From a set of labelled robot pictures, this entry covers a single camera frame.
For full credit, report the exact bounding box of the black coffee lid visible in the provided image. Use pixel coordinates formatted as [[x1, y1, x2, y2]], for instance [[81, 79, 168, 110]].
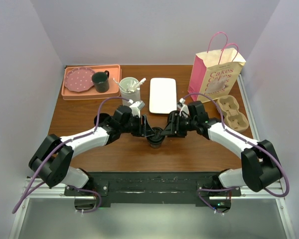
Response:
[[148, 127, 165, 141]]

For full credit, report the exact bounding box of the dark green mug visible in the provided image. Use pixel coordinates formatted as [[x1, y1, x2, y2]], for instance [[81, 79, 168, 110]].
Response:
[[92, 70, 110, 93]]

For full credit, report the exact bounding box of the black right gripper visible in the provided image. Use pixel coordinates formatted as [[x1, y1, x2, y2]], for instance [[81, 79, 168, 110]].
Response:
[[160, 112, 197, 138]]

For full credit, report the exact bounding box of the pink polka dot plate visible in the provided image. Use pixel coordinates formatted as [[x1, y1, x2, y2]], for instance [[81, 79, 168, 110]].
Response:
[[64, 67, 95, 93]]

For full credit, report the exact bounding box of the wrapped white utensil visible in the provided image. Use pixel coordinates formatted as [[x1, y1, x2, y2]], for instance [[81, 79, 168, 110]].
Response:
[[113, 77, 146, 93]]

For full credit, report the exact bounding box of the white rectangular plate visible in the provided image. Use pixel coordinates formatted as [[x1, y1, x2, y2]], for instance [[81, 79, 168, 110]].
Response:
[[149, 78, 177, 114]]

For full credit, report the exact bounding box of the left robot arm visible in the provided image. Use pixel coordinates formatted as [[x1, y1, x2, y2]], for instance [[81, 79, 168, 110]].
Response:
[[29, 106, 154, 195]]

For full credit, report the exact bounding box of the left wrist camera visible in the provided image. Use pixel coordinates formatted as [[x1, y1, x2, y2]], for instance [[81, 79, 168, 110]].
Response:
[[129, 101, 145, 118]]

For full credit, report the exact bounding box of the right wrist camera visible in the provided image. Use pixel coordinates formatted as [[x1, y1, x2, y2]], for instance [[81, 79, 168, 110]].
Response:
[[177, 98, 190, 118]]

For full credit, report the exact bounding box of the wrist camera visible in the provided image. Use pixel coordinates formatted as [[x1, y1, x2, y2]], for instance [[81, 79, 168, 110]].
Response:
[[129, 101, 145, 118], [177, 98, 190, 118]]

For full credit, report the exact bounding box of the cardboard cup carrier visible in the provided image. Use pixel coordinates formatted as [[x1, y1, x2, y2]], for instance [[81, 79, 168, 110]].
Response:
[[217, 95, 249, 133]]

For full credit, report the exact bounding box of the frosted white utensil cup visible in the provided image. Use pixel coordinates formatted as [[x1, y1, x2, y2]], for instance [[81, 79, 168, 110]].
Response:
[[119, 77, 141, 106]]

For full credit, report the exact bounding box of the black mounting base rail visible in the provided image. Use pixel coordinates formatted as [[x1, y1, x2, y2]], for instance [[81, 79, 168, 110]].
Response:
[[64, 171, 242, 209]]

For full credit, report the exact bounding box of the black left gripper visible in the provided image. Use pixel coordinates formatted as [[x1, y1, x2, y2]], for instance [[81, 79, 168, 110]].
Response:
[[120, 115, 154, 138]]

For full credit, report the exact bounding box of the aluminium frame rail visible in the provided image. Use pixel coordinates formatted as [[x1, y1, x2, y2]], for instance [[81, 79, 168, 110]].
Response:
[[8, 74, 297, 239]]

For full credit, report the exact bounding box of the dark brown coffee cup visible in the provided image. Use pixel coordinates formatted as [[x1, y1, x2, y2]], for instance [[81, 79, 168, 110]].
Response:
[[147, 137, 163, 148]]

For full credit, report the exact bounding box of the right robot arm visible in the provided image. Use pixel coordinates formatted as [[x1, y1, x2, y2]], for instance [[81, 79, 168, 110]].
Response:
[[160, 100, 283, 196]]

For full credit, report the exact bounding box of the pink cakes paper bag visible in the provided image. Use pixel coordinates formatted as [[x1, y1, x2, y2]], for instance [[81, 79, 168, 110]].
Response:
[[188, 41, 246, 103]]

